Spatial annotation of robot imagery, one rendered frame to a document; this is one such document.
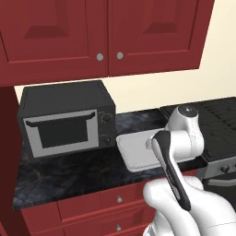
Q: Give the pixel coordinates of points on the black toaster oven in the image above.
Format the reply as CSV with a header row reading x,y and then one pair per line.
x,y
64,98

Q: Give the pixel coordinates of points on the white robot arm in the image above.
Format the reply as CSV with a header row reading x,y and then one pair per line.
x,y
187,212

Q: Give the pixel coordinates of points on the black stove knob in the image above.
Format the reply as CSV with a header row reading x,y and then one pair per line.
x,y
225,168

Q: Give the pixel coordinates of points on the black toaster oven knob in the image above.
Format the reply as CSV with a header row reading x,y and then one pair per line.
x,y
106,139
106,117

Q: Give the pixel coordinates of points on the round silver drawer knob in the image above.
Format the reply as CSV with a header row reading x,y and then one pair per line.
x,y
118,227
119,199

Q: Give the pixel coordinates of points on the tall red cabinet panel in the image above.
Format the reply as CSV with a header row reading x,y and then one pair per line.
x,y
8,159

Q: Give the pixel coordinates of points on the white tupperware container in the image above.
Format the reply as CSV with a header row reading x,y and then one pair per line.
x,y
135,150

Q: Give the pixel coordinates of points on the round silver cupboard knob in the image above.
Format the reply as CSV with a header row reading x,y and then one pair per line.
x,y
120,55
99,56

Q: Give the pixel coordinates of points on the red cupboard door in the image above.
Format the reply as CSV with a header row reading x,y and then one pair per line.
x,y
153,33
52,37

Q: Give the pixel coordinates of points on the grey toaster oven door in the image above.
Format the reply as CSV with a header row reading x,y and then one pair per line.
x,y
32,141

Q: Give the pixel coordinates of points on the red drawer front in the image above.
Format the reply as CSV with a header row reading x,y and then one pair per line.
x,y
92,227
92,202

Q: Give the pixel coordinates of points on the red base cabinet front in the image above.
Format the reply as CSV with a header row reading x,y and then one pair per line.
x,y
43,219

